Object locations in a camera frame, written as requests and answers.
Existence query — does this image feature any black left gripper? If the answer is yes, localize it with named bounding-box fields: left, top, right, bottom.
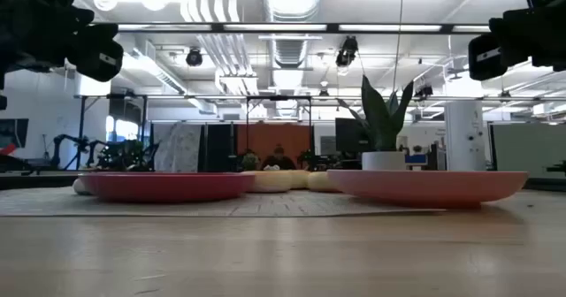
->
left=0, top=0, right=125, bottom=84

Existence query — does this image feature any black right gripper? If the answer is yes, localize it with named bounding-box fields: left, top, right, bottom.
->
left=467, top=0, right=566, bottom=82

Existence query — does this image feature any dark red plate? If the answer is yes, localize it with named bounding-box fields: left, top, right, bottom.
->
left=78, top=171, right=256, bottom=203

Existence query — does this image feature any white cylindrical column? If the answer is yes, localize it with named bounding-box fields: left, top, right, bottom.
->
left=444, top=98, right=487, bottom=171

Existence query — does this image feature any grey green partition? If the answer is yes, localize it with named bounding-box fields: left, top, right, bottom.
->
left=489, top=122, right=566, bottom=179

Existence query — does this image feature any green snake plant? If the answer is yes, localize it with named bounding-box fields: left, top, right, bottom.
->
left=335, top=74, right=415, bottom=152

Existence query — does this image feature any patterned white curtain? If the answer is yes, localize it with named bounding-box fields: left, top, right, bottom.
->
left=152, top=122, right=203, bottom=173

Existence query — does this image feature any pink plate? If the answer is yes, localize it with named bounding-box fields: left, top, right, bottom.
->
left=326, top=169, right=530, bottom=209

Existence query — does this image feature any white plant pot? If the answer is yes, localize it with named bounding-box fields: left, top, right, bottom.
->
left=361, top=150, right=407, bottom=171

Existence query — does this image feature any black overhead light bar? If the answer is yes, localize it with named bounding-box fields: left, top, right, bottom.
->
left=117, top=21, right=492, bottom=35

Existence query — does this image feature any black panel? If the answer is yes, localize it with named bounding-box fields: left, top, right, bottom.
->
left=205, top=123, right=238, bottom=173

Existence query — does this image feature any black monitor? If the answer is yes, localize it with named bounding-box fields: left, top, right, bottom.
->
left=334, top=117, right=372, bottom=154

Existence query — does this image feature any orange partition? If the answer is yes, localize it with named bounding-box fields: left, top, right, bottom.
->
left=236, top=122, right=313, bottom=171

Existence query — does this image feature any small potted plant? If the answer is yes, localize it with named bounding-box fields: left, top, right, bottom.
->
left=241, top=149, right=261, bottom=173

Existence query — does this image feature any person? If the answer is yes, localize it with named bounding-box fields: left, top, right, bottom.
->
left=260, top=144, right=298, bottom=171

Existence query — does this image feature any pale cream donut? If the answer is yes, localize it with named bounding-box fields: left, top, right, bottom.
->
left=244, top=170, right=293, bottom=194

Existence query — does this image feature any yellow donut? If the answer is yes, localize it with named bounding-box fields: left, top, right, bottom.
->
left=287, top=169, right=311, bottom=190

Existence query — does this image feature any beige woven placemat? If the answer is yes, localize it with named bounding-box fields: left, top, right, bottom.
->
left=0, top=186, right=447, bottom=218

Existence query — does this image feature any black metal frame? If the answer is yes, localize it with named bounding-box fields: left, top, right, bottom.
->
left=75, top=93, right=149, bottom=172

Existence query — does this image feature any thin hanging cord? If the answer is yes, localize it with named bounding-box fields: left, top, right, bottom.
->
left=396, top=0, right=406, bottom=82

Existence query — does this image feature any dark wall screen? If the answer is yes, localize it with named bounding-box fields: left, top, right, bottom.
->
left=0, top=118, right=30, bottom=149

